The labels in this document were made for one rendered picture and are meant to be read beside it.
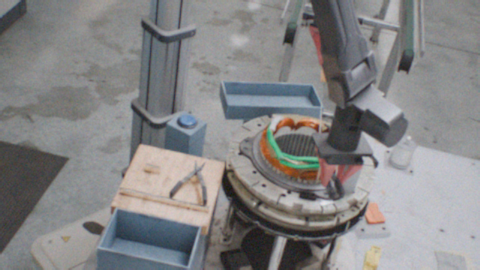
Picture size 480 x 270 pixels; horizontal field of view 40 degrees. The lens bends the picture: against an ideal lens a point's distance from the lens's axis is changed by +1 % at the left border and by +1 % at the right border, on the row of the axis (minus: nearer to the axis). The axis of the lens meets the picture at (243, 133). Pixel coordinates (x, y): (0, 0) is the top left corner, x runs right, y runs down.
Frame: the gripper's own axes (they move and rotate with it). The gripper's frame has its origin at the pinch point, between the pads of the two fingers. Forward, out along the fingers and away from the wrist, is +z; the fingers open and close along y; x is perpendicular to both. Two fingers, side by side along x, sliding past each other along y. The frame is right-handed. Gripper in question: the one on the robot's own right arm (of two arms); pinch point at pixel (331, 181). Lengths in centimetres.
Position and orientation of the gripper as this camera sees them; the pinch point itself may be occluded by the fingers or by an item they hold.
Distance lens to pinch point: 124.4
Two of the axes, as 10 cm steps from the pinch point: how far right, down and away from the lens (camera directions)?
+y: 9.7, 0.0, 2.4
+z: -1.4, 8.2, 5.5
